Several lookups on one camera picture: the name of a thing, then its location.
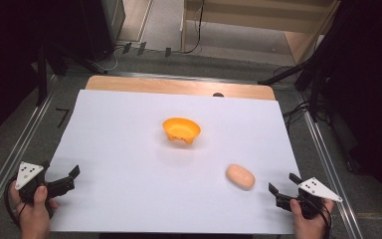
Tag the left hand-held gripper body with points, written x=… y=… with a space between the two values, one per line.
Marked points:
x=29 y=174

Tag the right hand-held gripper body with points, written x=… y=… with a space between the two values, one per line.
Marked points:
x=318 y=190

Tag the orange bread roll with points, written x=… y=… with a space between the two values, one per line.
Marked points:
x=240 y=177

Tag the orange plastic bowl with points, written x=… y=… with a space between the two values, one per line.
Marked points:
x=181 y=130

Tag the person's right hand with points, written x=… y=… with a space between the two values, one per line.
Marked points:
x=308 y=227

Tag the person's left hand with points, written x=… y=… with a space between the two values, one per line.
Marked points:
x=35 y=215

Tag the white paper sheet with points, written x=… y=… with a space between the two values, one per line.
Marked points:
x=129 y=179

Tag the black metal stand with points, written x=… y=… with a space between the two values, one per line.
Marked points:
x=313 y=89
x=41 y=76

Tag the dark round table grommet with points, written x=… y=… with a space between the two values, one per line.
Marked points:
x=218 y=95

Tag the dark curtain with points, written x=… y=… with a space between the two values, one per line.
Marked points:
x=6 y=49
x=368 y=83

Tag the black tape strip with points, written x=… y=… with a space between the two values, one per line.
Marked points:
x=141 y=48
x=126 y=47

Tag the black cabinet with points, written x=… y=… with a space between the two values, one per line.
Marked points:
x=102 y=26

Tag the light wooden shelf unit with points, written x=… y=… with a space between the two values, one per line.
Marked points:
x=245 y=20

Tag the aluminium floor rail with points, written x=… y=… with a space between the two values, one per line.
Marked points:
x=10 y=159
x=331 y=172
x=185 y=78

